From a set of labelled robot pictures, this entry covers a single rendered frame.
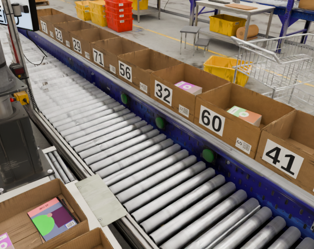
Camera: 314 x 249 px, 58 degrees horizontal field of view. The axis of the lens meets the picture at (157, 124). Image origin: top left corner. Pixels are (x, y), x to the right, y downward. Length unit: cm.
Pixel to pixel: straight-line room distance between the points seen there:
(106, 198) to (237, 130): 67
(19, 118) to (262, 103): 119
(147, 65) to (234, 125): 108
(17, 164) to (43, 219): 32
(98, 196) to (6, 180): 43
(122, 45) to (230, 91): 117
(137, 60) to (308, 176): 142
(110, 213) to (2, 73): 71
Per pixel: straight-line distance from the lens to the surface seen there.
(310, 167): 123
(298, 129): 154
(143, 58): 219
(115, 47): 250
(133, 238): 123
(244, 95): 165
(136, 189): 135
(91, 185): 139
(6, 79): 128
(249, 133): 132
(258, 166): 133
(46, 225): 124
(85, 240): 112
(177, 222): 122
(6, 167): 145
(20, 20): 205
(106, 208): 128
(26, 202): 133
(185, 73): 193
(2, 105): 135
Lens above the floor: 170
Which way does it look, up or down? 32 degrees down
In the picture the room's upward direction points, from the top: 1 degrees clockwise
